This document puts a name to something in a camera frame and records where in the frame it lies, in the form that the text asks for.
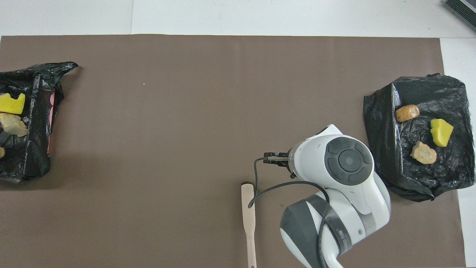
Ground yellow cheese wedge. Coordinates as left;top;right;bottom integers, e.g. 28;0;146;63
430;119;454;147

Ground brown table mat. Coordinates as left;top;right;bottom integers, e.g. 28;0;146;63
0;34;466;268

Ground pale crusty bread piece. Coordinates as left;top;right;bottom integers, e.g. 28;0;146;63
410;141;437;165

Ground beige brush black bristles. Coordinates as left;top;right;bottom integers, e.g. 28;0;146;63
241;182;257;268

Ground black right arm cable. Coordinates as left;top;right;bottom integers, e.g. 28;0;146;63
247;156;352;268

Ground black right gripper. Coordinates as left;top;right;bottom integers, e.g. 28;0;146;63
263;149;296;175

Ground pink bin with black bag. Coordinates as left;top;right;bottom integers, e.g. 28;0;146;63
0;61;78;184

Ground dark grey ribbed device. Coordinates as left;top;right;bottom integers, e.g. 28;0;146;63
445;0;476;32

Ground bin fully wrapped black bag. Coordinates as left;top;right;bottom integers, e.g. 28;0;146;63
363;73;475;203

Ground brown bread nugget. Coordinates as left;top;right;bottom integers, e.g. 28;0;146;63
395;105;420;123

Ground large notched yellow sponge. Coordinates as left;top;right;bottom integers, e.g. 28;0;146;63
0;93;26;115

